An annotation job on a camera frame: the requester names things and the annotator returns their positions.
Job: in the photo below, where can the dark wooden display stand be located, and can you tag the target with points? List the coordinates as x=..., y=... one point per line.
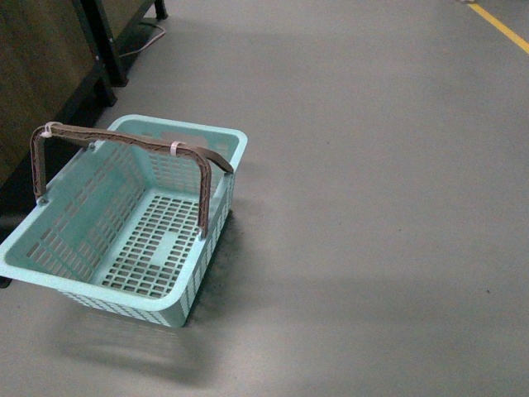
x=55, y=55

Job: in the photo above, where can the white zip tie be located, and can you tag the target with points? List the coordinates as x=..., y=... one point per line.
x=177, y=148

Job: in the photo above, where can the brown basket handle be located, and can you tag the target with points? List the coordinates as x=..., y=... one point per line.
x=84, y=136

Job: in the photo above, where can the light blue plastic basket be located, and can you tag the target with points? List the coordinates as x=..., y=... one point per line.
x=117, y=229

